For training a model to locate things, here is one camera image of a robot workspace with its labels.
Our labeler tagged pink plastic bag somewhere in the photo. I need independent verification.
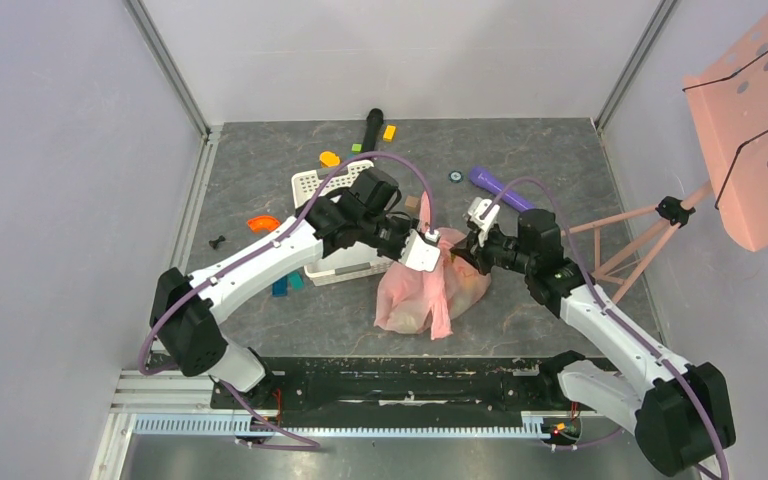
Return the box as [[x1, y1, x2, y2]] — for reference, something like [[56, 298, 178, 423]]
[[374, 227, 491, 340]]

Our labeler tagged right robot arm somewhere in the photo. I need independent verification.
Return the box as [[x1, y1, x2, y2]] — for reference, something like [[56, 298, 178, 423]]
[[452, 199, 736, 479]]

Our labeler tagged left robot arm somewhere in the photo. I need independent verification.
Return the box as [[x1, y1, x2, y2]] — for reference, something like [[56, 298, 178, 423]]
[[149, 168, 440, 408]]

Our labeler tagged brown wooden cube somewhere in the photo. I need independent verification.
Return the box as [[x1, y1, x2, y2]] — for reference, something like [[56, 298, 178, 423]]
[[404, 196, 421, 215]]

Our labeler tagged white plastic basket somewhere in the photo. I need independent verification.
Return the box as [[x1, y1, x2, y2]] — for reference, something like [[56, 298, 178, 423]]
[[303, 160, 392, 286]]

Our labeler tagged purple toy bat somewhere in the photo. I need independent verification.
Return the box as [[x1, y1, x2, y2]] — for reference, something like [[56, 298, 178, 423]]
[[468, 166, 535, 212]]

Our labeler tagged small round disc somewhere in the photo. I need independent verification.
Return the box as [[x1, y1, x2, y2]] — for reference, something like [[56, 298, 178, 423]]
[[449, 170, 464, 183]]

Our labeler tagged orange yellow toy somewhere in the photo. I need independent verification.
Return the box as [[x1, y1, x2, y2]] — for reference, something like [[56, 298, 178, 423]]
[[318, 150, 341, 168]]

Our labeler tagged yellow block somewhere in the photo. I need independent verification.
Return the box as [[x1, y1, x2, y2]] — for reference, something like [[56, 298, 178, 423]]
[[382, 125, 397, 142]]

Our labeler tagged teal small block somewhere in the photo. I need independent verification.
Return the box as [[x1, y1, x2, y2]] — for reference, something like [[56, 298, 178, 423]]
[[287, 271, 305, 290]]

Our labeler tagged black cylinder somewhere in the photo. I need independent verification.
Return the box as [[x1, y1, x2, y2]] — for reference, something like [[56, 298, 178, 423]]
[[359, 108, 384, 153]]

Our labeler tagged blue block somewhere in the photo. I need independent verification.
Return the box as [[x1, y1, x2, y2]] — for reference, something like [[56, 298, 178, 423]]
[[271, 276, 289, 298]]

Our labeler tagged orange curved piece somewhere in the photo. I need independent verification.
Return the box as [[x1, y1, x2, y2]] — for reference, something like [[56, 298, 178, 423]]
[[246, 215, 281, 233]]

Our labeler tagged small black piece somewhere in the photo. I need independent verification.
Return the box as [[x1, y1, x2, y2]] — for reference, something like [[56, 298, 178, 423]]
[[208, 235, 226, 250]]

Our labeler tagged pink music stand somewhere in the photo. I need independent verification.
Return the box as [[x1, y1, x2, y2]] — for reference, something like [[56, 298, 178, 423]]
[[578, 13, 768, 302]]

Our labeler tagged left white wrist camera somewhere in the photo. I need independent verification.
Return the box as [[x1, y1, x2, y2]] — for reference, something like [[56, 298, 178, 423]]
[[398, 230, 441, 273]]

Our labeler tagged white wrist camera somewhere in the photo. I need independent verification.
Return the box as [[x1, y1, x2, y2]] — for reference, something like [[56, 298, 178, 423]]
[[398, 230, 441, 273], [465, 197, 500, 246]]

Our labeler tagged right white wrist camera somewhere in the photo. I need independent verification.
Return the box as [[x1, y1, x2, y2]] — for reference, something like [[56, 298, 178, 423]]
[[465, 197, 500, 246]]

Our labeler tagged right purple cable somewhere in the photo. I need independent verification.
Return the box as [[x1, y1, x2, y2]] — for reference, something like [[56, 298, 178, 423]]
[[489, 176, 731, 480]]

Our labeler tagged purple cable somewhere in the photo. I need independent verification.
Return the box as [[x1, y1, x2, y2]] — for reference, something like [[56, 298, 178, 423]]
[[489, 176, 731, 480], [137, 150, 437, 452]]

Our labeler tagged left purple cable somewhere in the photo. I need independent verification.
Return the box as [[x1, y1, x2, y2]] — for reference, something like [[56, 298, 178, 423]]
[[137, 150, 437, 452]]

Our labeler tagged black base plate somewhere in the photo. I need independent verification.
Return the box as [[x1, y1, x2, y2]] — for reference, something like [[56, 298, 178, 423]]
[[242, 356, 571, 428]]

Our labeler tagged white cable duct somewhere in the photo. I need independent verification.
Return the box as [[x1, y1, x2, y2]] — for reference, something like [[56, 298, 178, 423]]
[[131, 412, 554, 440]]

